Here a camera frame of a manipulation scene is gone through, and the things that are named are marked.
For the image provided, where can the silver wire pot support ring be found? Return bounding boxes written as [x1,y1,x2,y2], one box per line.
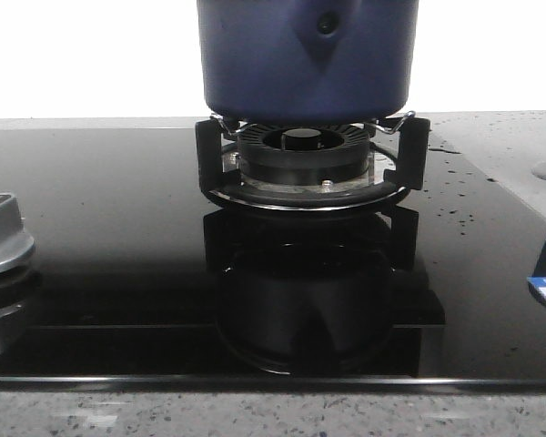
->
[207,110,416,140]

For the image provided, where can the silver stove control knob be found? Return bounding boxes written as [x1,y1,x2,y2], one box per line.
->
[0,192,35,273]

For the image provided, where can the black glass stove top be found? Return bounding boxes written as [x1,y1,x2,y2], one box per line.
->
[0,128,546,393]

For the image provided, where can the blue cooking pot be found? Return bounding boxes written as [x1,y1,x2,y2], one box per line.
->
[197,0,419,125]

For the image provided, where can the black gas burner head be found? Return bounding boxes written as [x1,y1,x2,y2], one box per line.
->
[238,125,370,186]

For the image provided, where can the black pot support grate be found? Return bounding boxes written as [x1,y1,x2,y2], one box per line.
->
[195,112,430,213]

